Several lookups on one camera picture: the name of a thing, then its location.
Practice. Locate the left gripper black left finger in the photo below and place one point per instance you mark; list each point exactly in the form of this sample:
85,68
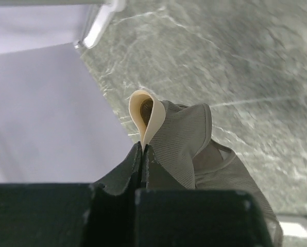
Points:
72,214

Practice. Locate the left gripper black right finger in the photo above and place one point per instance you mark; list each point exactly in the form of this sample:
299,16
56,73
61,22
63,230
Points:
166,214

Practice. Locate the taupe beige underwear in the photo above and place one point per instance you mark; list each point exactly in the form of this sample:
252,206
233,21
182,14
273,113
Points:
181,137

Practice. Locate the grey white garment rack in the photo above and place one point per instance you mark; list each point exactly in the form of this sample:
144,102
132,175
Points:
98,19

